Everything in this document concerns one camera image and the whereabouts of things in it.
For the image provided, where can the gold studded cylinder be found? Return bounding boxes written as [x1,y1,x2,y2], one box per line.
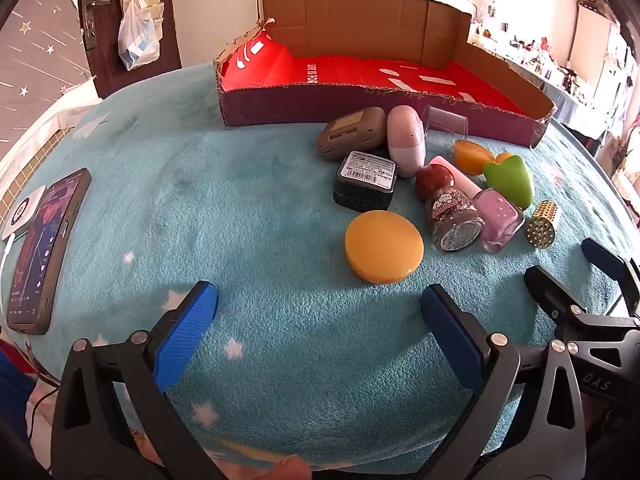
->
[525,200,559,249]

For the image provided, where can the grey-brown earbud case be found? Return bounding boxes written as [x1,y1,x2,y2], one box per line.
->
[316,107,388,162]

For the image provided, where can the glitter bottle with red cap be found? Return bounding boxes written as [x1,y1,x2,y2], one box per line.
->
[416,164,485,253]

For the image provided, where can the translucent plastic bag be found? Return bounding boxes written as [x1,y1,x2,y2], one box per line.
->
[117,0,162,72]

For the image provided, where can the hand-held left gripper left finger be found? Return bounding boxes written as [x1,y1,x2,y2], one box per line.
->
[50,281,226,480]

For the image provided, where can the pink nail polish bottle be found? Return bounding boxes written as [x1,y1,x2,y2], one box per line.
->
[429,155,526,254]

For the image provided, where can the orange translucent soap piece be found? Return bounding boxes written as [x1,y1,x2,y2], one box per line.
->
[453,139,496,177]

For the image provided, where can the cluttered table with grey cloth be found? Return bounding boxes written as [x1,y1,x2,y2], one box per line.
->
[467,25,621,136]

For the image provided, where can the black nail polish bottle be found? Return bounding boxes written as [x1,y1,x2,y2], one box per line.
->
[332,150,399,212]

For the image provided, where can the white wardrobe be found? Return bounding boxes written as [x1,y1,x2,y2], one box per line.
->
[567,0,626,106]

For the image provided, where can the white wireless charger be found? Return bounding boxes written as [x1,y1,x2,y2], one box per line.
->
[0,185,48,271]

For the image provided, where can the metal door handle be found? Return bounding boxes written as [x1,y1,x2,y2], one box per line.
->
[80,0,111,51]

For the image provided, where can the person's left hand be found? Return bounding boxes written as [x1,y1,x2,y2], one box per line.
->
[260,454,313,480]

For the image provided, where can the pink curtain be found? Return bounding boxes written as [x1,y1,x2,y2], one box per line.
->
[612,115,640,196]

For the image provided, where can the black smartphone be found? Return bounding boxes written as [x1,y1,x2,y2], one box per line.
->
[5,168,93,336]

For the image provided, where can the beige hanging organizer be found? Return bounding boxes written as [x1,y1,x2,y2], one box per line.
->
[112,0,166,43]

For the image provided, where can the dark brown door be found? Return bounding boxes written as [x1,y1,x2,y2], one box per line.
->
[75,0,183,101]

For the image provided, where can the transparent plastic cup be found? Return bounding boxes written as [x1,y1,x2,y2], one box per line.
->
[422,107,471,142]

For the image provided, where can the green tulip-shaped sponge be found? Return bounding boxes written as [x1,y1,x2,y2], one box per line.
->
[482,152,535,210]

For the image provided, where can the cardboard box with red lining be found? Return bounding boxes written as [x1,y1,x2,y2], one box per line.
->
[214,0,557,149]

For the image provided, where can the round orange puck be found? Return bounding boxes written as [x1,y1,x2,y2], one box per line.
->
[345,210,425,286]

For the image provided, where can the pink egg-shaped device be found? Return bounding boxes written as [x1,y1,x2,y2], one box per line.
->
[387,105,427,178]

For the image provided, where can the star-print curtain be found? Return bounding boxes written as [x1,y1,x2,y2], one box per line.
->
[0,0,96,146]

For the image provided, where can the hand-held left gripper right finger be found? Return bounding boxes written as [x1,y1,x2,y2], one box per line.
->
[420,283,588,480]

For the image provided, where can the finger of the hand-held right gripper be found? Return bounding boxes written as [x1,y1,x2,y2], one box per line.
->
[581,237,640,311]
[524,265,588,341]

